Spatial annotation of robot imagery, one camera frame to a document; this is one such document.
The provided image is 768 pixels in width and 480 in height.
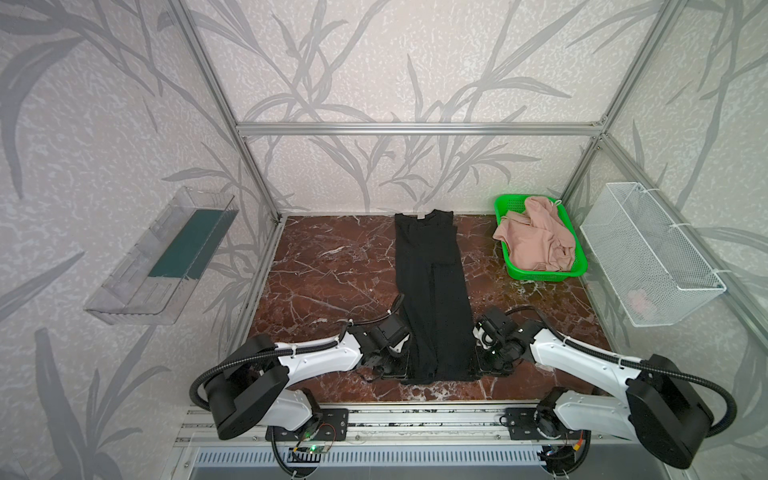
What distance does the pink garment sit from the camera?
100 cm

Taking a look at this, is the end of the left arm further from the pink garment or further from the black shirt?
the pink garment

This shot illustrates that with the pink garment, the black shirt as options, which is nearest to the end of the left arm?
the black shirt
